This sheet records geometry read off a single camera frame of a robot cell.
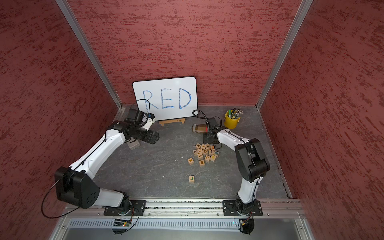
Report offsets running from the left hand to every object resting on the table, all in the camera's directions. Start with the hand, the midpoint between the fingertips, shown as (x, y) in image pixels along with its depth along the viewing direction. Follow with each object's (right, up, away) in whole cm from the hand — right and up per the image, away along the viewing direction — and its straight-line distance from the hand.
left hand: (150, 138), depth 83 cm
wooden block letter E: (+30, -15, +5) cm, 34 cm away
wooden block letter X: (+23, -15, +5) cm, 28 cm away
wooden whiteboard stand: (+16, +10, +25) cm, 31 cm away
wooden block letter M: (+28, -7, +12) cm, 31 cm away
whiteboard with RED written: (+7, +25, +16) cm, 30 cm away
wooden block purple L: (+26, -10, +9) cm, 29 cm away
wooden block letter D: (+32, -10, +9) cm, 35 cm away
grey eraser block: (-14, -6, +11) cm, 19 cm away
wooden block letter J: (+24, -23, -2) cm, 33 cm away
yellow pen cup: (+50, +8, +19) cm, 54 cm away
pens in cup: (+53, +14, +20) cm, 59 cm away
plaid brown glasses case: (+29, +4, +21) cm, 36 cm away
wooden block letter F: (+29, -12, +7) cm, 32 cm away
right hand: (+34, -4, +14) cm, 37 cm away
